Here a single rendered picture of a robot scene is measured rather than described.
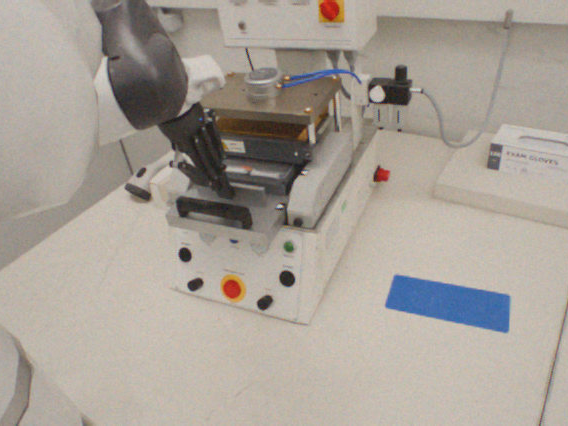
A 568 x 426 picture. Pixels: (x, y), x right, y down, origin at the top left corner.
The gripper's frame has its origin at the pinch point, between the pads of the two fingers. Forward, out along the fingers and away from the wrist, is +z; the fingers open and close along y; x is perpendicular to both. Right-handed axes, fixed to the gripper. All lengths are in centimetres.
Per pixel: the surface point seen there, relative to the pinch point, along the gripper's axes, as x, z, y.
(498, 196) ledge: 47, 36, -32
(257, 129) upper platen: 0.6, 1.6, -15.3
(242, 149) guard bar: -1.6, 3.3, -11.2
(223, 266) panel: -2.5, 17.4, 8.7
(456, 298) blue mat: 42, 29, -1
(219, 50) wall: -55, 36, -80
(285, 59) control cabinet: -2.8, 3.7, -38.7
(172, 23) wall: -70, 25, -80
